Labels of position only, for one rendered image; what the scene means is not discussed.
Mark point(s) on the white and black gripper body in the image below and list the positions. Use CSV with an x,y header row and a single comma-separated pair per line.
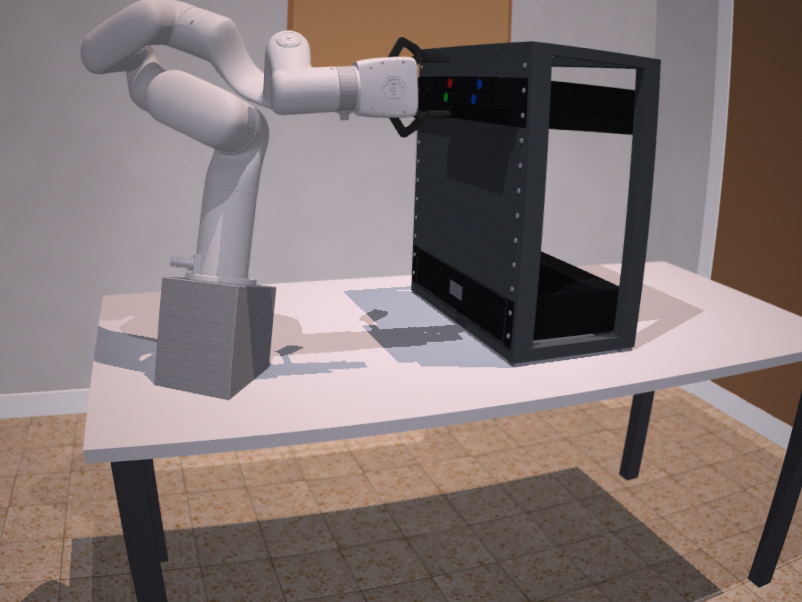
x,y
387,87

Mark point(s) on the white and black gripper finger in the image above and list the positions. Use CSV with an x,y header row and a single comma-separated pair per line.
x,y
419,54
420,119

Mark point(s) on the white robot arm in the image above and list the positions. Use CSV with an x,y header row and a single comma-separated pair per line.
x,y
214,116

